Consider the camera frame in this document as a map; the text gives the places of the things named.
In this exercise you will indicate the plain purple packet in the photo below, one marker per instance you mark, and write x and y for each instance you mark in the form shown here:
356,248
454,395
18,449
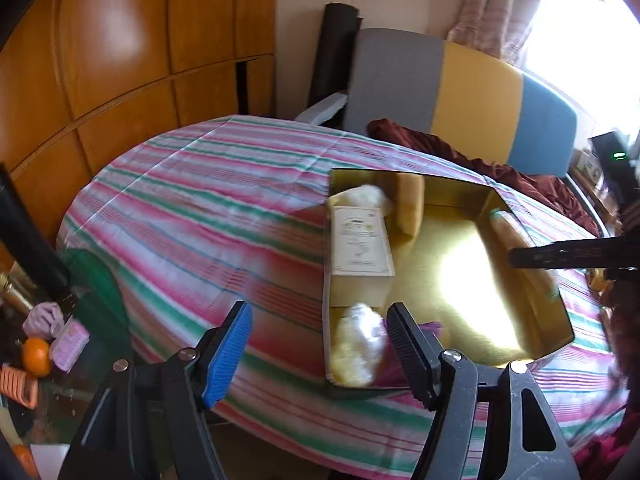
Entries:
431,331

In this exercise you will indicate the grey yellow blue chair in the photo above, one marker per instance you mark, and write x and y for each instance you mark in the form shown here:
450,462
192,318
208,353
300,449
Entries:
480,90

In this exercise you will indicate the orange plastic clip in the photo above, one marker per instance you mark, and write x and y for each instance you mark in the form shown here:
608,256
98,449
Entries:
20,387

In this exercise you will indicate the pink small box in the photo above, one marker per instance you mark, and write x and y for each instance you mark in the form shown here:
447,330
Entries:
70,346

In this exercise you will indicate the wooden wardrobe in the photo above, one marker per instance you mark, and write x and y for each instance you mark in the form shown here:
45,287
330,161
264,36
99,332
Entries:
125,35

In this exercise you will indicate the red cloth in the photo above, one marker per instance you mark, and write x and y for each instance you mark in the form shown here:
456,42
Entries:
607,452

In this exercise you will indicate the black pole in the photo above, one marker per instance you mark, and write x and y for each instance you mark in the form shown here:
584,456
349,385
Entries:
27,235

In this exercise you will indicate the white paper sheet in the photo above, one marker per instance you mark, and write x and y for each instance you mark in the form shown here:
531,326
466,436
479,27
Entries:
47,460

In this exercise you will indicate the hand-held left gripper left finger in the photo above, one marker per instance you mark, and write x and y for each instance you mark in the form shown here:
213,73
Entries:
230,355

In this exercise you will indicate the gold bottle top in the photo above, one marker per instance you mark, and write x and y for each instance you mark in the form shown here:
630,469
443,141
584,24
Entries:
12,290

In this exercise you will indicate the bright window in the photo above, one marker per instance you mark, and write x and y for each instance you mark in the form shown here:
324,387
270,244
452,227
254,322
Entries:
585,45

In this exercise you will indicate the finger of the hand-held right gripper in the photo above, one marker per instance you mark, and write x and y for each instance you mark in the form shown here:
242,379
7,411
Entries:
565,255

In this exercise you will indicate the gold tin box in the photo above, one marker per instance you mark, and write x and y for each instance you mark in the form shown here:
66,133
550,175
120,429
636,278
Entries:
465,280

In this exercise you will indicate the striped tablecloth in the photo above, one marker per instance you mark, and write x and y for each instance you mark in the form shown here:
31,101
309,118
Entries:
200,200

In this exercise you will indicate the pink patterned curtain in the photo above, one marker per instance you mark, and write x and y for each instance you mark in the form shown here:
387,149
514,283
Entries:
490,5

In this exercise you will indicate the plastic pale roll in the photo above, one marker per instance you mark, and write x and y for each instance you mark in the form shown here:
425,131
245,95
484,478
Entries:
357,347

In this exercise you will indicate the purple cloth pouch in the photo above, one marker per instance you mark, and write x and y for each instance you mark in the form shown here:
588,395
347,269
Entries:
44,321

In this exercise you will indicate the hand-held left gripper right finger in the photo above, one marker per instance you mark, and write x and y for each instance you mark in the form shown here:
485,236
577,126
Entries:
410,355

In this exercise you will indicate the black rolled mat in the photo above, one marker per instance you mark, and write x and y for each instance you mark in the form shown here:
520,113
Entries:
332,55

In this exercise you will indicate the clear plastic bag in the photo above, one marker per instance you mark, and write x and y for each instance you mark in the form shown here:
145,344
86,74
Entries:
367,197

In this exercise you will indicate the dark red blanket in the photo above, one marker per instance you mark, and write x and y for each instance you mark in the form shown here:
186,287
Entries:
540,185

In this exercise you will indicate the white cardboard box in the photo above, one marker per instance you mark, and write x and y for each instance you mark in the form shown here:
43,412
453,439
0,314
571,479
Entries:
360,245

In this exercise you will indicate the small yellow sponge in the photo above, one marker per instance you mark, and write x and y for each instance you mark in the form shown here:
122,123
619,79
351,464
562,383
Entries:
410,205

